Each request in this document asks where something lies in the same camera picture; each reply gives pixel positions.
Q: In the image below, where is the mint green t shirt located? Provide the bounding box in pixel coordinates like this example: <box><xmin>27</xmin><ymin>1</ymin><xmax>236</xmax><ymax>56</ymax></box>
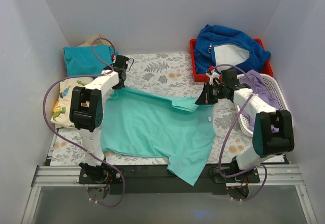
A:
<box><xmin>101</xmin><ymin>87</ymin><xmax>216</xmax><ymax>186</ymax></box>

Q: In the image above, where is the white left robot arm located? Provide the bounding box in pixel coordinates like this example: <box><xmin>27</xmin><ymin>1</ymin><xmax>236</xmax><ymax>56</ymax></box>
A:
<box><xmin>70</xmin><ymin>55</ymin><xmax>129</xmax><ymax>183</ymax></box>

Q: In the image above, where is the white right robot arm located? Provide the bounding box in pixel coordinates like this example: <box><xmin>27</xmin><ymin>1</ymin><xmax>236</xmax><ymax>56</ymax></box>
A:
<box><xmin>196</xmin><ymin>66</ymin><xmax>295</xmax><ymax>182</ymax></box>

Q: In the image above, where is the lavender purple t shirt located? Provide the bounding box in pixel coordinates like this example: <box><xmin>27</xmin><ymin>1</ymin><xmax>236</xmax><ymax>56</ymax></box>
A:
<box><xmin>238</xmin><ymin>69</ymin><xmax>277</xmax><ymax>131</ymax></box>

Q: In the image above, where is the blue fleece jacket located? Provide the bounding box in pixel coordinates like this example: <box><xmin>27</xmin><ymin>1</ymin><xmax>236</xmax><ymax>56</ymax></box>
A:
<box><xmin>193</xmin><ymin>24</ymin><xmax>271</xmax><ymax>74</ymax></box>

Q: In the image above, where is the teal folded t shirt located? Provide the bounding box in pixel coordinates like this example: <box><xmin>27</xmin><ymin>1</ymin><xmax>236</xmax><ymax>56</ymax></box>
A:
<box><xmin>63</xmin><ymin>45</ymin><xmax>114</xmax><ymax>76</ymax></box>

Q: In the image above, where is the white perforated basket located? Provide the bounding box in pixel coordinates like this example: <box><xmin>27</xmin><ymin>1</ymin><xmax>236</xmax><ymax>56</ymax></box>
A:
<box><xmin>238</xmin><ymin>74</ymin><xmax>289</xmax><ymax>138</ymax></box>

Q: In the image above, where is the dinosaur print folded garment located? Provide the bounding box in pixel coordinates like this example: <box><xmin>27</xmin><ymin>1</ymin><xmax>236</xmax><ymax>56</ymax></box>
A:
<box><xmin>50</xmin><ymin>77</ymin><xmax>93</xmax><ymax>128</ymax></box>

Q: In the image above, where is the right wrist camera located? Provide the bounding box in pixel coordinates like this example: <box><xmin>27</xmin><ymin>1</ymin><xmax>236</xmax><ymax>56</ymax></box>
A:
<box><xmin>206</xmin><ymin>67</ymin><xmax>221</xmax><ymax>85</ymax></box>

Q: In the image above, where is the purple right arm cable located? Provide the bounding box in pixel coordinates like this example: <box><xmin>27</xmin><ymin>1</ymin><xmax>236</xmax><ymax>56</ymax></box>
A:
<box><xmin>218</xmin><ymin>65</ymin><xmax>269</xmax><ymax>202</ymax></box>

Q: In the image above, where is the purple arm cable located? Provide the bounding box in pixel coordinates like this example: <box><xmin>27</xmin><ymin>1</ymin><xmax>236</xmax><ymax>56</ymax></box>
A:
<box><xmin>218</xmin><ymin>65</ymin><xmax>269</xmax><ymax>202</ymax></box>
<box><xmin>42</xmin><ymin>38</ymin><xmax>126</xmax><ymax>208</ymax></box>

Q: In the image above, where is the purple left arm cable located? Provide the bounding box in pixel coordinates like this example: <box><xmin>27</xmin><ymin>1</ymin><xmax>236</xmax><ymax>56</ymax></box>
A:
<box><xmin>42</xmin><ymin>38</ymin><xmax>126</xmax><ymax>208</ymax></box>

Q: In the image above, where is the aluminium frame rail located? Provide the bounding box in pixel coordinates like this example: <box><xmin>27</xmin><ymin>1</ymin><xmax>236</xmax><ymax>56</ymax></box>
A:
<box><xmin>21</xmin><ymin>165</ymin><xmax>318</xmax><ymax>224</ymax></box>

